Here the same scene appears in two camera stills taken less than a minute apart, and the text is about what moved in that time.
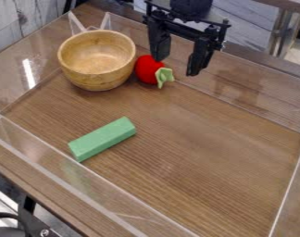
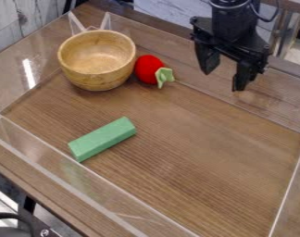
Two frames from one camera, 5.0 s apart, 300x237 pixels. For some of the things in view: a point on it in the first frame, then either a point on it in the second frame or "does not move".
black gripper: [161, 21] -> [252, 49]
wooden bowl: [97, 59] does not move
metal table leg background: [283, 32] does not move
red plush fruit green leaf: [151, 70] does not move
